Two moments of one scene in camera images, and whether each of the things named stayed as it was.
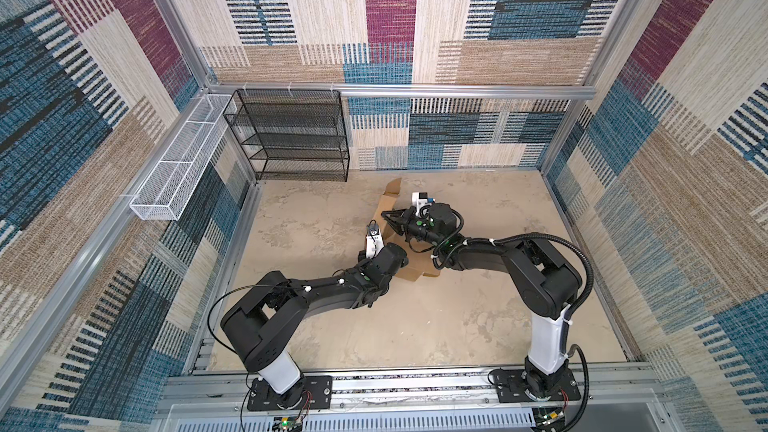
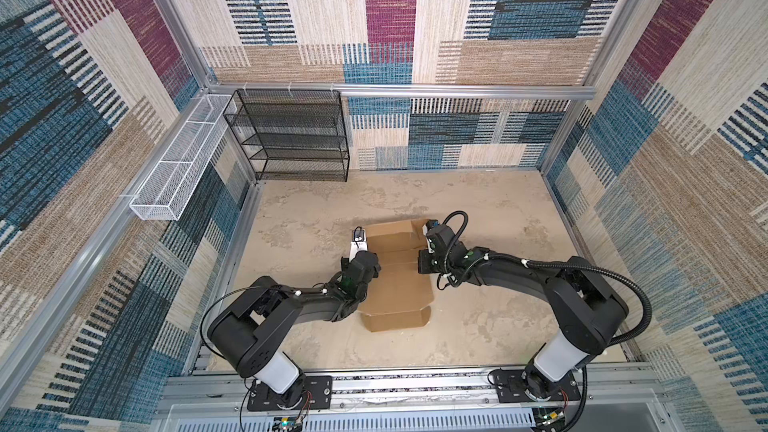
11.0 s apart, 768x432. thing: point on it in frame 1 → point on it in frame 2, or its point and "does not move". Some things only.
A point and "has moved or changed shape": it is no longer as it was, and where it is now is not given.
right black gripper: x=403 y=216 → x=423 y=262
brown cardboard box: x=419 y=255 has moved or changed shape
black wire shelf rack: x=291 y=134 does not move
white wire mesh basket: x=165 y=191 does not move
